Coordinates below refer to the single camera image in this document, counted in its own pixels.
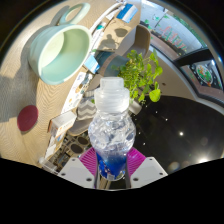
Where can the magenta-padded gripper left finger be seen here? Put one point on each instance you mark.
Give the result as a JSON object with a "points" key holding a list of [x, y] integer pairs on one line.
{"points": [[76, 170]]}

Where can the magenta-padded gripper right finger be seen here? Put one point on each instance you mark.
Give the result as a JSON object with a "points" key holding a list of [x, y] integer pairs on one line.
{"points": [[148, 170]]}

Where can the clear plastic water bottle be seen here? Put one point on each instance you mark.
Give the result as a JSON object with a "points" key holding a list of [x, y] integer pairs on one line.
{"points": [[111, 133]]}

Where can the group of dining chairs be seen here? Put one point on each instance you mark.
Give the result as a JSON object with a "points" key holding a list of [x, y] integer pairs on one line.
{"points": [[78, 148]]}

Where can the clear plastic cup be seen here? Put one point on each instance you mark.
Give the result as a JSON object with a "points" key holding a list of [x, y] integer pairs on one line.
{"points": [[48, 165]]}

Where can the group of ceiling lights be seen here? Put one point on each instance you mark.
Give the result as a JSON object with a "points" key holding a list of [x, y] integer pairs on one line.
{"points": [[181, 133]]}

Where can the white orange cardboard box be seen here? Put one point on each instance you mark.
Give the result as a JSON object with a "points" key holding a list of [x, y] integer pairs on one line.
{"points": [[63, 123]]}

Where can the grey white chevron cushion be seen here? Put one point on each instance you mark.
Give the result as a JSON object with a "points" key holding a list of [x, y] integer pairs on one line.
{"points": [[86, 109]]}

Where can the white round pillar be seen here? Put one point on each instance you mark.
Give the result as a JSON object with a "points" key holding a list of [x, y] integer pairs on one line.
{"points": [[135, 107]]}

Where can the flat round red coaster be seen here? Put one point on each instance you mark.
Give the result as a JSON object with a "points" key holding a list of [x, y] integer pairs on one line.
{"points": [[27, 118]]}

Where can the printed paper leaflet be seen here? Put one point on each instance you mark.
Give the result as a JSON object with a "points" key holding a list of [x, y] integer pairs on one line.
{"points": [[75, 93]]}

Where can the green potted plant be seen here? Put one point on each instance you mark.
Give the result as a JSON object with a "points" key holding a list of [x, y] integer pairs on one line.
{"points": [[138, 71]]}

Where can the framed food poster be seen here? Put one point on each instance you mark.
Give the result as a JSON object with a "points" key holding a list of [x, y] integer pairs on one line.
{"points": [[204, 74]]}

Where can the pale green mug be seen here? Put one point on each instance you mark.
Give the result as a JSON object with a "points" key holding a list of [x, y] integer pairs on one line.
{"points": [[63, 53]]}

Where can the grey curved sofa bench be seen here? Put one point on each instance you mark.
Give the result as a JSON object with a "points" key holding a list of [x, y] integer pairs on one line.
{"points": [[142, 40]]}

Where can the white tube green cap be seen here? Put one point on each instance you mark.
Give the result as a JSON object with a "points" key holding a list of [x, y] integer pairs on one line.
{"points": [[98, 35]]}

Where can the window with tree sticker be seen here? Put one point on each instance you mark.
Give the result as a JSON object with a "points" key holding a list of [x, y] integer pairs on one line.
{"points": [[173, 33]]}

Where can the blue white flat pack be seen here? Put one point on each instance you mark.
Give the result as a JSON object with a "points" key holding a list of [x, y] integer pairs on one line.
{"points": [[126, 12]]}

